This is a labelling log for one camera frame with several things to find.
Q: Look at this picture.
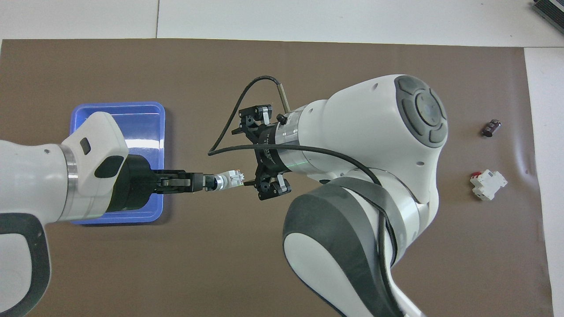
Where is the blue plastic tray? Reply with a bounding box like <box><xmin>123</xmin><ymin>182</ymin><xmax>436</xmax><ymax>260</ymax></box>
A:
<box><xmin>70</xmin><ymin>102</ymin><xmax>166</xmax><ymax>225</ymax></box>

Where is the brown table mat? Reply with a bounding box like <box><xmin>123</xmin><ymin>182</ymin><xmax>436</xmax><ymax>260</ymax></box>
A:
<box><xmin>0</xmin><ymin>39</ymin><xmax>555</xmax><ymax>317</ymax></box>

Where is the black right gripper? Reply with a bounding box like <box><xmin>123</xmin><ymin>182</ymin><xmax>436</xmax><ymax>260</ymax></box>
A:
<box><xmin>231</xmin><ymin>104</ymin><xmax>292</xmax><ymax>201</ymax></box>

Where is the grey ribbed device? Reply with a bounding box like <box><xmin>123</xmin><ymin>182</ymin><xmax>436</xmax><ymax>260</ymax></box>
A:
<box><xmin>531</xmin><ymin>0</ymin><xmax>564</xmax><ymax>23</ymax></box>

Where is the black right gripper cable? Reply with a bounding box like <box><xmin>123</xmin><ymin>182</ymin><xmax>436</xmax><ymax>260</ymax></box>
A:
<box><xmin>208</xmin><ymin>76</ymin><xmax>399</xmax><ymax>317</ymax></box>

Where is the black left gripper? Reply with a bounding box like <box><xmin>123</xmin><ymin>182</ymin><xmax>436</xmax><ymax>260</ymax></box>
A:
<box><xmin>108</xmin><ymin>154</ymin><xmax>207</xmax><ymax>212</ymax></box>

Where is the white red circuit breaker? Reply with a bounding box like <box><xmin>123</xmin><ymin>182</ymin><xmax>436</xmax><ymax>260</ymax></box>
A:
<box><xmin>470</xmin><ymin>170</ymin><xmax>508</xmax><ymax>201</ymax></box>

